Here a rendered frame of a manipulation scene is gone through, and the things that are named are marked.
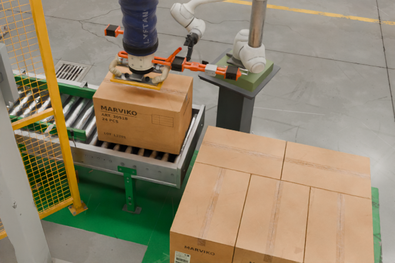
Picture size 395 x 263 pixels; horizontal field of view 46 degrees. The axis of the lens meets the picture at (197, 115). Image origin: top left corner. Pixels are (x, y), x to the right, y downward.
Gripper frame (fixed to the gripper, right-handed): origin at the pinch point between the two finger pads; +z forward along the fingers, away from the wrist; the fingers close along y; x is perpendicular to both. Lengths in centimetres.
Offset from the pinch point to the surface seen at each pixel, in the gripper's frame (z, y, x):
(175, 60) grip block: 13.3, -2.4, 3.6
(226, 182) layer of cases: 47, 65, -41
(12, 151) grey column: 112, 0, 61
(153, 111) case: 31.8, 28.2, 13.7
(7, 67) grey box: 105, -48, 56
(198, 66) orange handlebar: 13.2, -0.3, -12.0
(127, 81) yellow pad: 27.5, 9.9, 31.5
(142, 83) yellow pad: 27.2, 10.0, 21.7
